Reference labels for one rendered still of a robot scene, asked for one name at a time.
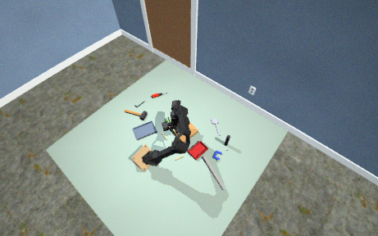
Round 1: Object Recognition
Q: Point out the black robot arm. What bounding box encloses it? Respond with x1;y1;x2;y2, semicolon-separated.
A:
142;100;191;166

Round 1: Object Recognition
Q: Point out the black mallet with wooden handle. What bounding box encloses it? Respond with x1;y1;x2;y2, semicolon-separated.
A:
125;110;148;120

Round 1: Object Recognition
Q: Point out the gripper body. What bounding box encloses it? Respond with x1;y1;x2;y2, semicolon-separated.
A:
162;117;190;131

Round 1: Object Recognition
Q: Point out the red shallow tray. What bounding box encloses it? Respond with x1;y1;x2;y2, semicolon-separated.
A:
188;141;208;160

